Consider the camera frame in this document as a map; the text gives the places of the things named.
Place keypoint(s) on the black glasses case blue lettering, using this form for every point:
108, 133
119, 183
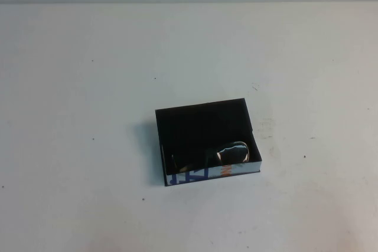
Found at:
189, 122

